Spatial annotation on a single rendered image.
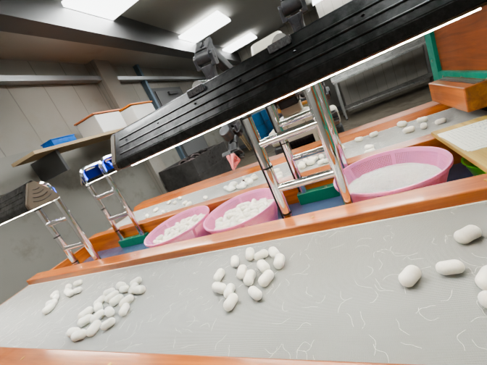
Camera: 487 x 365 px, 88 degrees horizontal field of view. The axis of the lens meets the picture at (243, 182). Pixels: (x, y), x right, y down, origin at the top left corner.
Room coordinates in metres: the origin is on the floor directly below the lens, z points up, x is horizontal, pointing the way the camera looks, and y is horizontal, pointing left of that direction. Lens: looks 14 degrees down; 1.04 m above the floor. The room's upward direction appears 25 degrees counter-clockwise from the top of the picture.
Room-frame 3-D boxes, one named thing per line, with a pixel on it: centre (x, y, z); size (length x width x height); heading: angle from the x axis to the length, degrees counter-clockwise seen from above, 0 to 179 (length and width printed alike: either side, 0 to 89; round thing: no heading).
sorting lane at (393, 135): (1.17, 0.04, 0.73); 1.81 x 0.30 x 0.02; 63
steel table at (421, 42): (5.18, -3.50, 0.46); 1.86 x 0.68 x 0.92; 67
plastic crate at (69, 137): (2.86, 1.59, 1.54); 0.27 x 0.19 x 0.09; 157
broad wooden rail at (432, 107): (1.35, -0.05, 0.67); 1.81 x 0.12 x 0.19; 63
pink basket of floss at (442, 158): (0.59, -0.35, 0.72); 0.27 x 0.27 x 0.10
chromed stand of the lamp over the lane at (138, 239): (1.29, 0.58, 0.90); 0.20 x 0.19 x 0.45; 63
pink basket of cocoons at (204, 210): (0.92, 0.30, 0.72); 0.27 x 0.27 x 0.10
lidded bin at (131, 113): (4.08, 1.06, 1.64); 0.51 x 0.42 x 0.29; 157
